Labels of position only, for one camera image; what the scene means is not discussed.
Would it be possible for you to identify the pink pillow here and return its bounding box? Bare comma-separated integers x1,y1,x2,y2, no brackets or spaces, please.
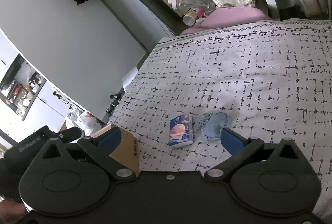
181,6,271,35

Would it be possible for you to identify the brown cardboard box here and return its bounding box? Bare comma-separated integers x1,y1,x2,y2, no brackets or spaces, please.
91,124,140,175

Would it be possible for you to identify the blue planet tissue pack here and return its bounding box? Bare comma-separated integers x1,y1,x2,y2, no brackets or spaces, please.
168,113,194,148

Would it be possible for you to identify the clear plastic bottle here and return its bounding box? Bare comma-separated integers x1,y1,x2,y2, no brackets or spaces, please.
167,0,216,18

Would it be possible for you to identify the light blue fluffy cloth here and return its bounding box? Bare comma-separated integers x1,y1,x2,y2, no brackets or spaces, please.
199,111,231,142

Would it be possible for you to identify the white plastic bag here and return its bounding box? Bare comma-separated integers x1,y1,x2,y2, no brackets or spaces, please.
77,111,102,136

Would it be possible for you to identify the paper cup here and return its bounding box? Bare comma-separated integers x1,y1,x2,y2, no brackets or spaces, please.
183,11,198,27

